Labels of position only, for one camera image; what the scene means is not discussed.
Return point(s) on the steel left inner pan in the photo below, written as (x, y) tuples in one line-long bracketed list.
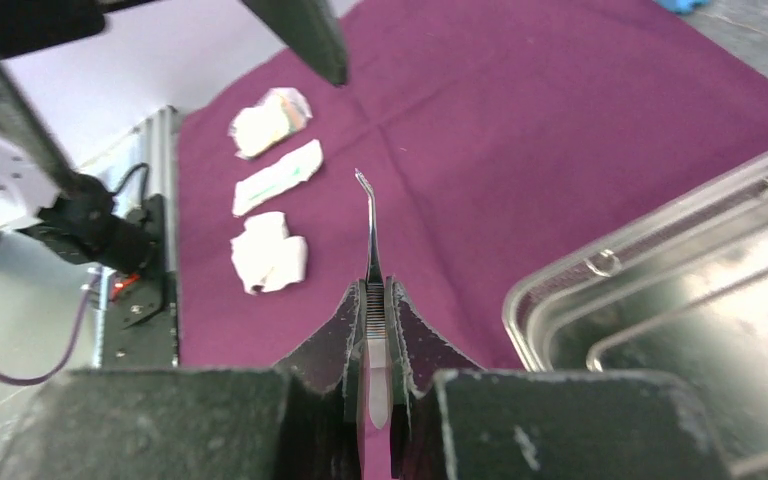
[(696, 307)]

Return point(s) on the thin curved steel tweezers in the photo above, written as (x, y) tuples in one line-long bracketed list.
[(379, 397)]

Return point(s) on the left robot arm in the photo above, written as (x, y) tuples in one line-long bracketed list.
[(41, 194)]

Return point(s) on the suture packet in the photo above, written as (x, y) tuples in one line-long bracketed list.
[(294, 168)]

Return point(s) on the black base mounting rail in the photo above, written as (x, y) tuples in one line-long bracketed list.
[(137, 325)]

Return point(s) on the white gauze wad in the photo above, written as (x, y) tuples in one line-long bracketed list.
[(266, 257)]

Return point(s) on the blue toy block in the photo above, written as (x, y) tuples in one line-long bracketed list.
[(682, 7)]

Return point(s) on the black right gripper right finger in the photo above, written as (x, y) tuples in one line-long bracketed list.
[(460, 422)]

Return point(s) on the metal mesh instrument tray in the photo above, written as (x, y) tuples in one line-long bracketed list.
[(744, 186)]

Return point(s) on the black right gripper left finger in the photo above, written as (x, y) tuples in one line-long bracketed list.
[(300, 419)]

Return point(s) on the aluminium front frame rail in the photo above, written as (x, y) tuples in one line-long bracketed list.
[(152, 141)]

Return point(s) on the purple cloth wrap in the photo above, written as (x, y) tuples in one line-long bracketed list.
[(499, 136)]

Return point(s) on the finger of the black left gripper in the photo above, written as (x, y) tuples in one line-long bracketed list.
[(310, 29)]

